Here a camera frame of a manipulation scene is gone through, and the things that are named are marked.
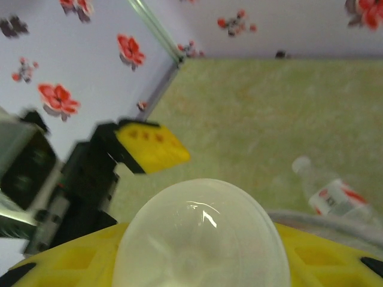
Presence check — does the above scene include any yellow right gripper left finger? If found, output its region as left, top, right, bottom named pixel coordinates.
left=0, top=222, right=127, bottom=287

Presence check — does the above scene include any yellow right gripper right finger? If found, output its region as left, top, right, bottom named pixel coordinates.
left=273, top=222, right=383, bottom=287

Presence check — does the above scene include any clear plastic bin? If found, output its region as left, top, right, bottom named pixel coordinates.
left=266, top=209, right=383, bottom=255

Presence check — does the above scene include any clear bottle red label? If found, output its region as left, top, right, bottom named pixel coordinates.
left=291, top=155, right=383, bottom=231

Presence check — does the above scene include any translucent pale plastic bottle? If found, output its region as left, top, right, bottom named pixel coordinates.
left=113, top=178, right=291, bottom=287

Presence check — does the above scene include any aluminium side rail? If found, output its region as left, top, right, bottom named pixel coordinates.
left=139, top=59, right=183, bottom=119

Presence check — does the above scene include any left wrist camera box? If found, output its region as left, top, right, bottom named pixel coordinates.
left=0, top=107, right=65, bottom=240

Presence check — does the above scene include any aluminium corner post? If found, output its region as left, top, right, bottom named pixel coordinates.
left=127, top=0, right=185, bottom=65

